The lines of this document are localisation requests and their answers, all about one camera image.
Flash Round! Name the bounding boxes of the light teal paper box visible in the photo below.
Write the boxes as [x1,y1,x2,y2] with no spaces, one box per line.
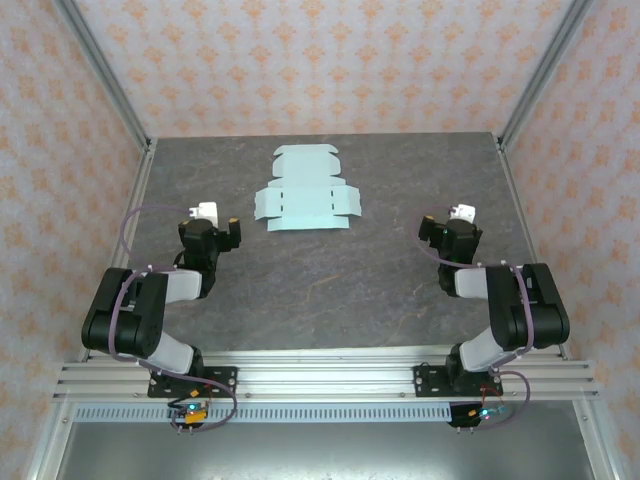
[253,143,362,233]

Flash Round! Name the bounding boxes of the grey metal sheet panel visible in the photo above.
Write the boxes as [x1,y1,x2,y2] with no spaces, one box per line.
[54,419,601,480]

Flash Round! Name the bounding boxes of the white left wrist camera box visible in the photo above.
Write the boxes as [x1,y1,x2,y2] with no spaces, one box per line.
[188,201,220,226]

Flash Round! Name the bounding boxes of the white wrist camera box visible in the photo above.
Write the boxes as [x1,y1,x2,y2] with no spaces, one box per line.
[188,201,220,226]
[448,203,476,225]

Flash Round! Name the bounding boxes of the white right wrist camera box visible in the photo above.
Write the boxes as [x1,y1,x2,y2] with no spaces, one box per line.
[448,203,476,225]

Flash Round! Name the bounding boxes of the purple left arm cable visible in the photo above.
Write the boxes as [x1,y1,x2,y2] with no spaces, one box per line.
[107,203,239,432]

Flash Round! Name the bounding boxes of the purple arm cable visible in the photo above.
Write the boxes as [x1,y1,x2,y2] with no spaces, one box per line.
[412,203,536,432]
[107,203,239,432]

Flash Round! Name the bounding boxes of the aluminium table side rail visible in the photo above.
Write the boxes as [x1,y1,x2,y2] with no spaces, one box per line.
[494,134,571,361]
[77,137,159,364]

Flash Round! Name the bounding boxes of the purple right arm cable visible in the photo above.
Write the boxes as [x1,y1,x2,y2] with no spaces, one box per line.
[412,203,536,432]

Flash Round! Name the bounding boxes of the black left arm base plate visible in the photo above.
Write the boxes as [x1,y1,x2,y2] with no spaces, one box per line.
[147,366,239,399]

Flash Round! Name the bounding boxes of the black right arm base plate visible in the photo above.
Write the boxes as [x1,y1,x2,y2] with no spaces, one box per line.
[413,364,501,399]

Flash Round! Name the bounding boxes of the aluminium frame post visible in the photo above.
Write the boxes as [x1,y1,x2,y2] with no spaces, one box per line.
[52,0,155,151]
[497,0,597,151]

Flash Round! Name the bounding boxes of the aluminium mounting rail beam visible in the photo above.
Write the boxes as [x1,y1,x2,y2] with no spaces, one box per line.
[52,349,599,401]

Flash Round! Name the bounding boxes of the grey slotted cable duct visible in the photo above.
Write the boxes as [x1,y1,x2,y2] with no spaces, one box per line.
[73,404,454,422]

